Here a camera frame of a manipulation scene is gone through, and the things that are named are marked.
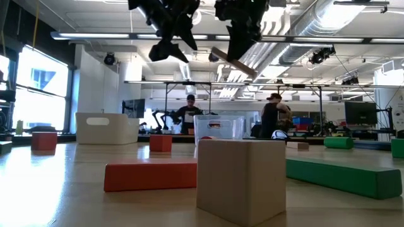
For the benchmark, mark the green wooden block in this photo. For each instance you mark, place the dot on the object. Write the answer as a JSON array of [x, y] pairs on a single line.
[[398, 148], [5, 147]]

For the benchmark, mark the natural wood plank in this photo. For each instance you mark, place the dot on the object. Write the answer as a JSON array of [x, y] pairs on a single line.
[[243, 67]]

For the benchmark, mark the clear plastic bin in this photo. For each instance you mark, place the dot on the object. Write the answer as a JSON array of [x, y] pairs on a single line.
[[219, 130]]

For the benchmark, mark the overhead light beam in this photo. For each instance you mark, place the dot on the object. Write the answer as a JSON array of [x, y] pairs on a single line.
[[366, 40]]

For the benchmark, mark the large natural wood block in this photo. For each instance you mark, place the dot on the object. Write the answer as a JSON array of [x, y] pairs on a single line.
[[241, 183]]

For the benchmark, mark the person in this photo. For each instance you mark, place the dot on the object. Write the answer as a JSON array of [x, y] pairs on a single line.
[[188, 115], [269, 119]]

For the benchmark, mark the long red wooden block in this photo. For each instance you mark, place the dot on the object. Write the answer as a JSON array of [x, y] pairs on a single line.
[[148, 176]]

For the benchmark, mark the round black ceiling camera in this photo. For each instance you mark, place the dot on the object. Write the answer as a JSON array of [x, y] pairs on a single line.
[[212, 58], [109, 59]]

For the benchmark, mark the green wooden cylinder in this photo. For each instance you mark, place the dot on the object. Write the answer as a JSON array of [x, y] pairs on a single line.
[[339, 142]]

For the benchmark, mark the background black robot arm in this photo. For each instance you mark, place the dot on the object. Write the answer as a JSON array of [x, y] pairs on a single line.
[[164, 116]]

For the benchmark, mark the black camera rig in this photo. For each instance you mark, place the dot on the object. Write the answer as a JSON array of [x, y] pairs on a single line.
[[320, 56]]

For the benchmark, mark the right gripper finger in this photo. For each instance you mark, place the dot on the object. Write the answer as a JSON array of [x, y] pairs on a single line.
[[254, 34], [235, 45]]

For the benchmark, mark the dark low object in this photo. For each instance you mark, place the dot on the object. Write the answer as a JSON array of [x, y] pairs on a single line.
[[42, 129]]

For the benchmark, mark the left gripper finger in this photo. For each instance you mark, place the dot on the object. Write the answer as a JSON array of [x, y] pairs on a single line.
[[164, 52], [187, 31]]

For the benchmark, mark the silver ventilation duct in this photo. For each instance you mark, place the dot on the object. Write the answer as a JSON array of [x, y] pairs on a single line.
[[315, 22]]

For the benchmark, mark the black background frame stand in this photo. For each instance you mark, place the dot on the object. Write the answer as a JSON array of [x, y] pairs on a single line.
[[202, 83]]

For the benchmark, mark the black computer monitor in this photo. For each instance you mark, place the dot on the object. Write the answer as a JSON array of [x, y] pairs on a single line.
[[360, 113], [134, 108]]

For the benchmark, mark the white plastic bin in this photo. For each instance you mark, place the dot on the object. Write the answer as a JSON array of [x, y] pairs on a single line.
[[107, 130]]

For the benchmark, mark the thick long green block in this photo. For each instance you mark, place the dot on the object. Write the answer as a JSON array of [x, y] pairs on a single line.
[[344, 178]]

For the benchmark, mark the blue storage crate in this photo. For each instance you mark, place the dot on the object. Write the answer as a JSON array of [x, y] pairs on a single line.
[[302, 120]]

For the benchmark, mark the red wooden cube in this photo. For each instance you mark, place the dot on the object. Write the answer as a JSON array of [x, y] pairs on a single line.
[[161, 143], [44, 141]]

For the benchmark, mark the black aluminium table frame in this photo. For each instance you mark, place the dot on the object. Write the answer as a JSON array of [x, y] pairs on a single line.
[[144, 138]]

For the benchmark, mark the small natural wood block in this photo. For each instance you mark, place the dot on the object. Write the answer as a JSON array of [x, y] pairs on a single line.
[[298, 146]]

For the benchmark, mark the large bright window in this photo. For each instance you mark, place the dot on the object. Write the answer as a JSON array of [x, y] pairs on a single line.
[[41, 94]]

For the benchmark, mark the small yellow-green bottle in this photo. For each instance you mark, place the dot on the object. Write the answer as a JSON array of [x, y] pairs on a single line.
[[20, 127]]

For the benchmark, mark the red storage crate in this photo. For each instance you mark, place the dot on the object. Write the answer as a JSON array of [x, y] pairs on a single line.
[[303, 126]]

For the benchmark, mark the red wooden cylinder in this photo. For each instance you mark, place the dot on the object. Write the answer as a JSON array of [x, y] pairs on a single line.
[[209, 138]]

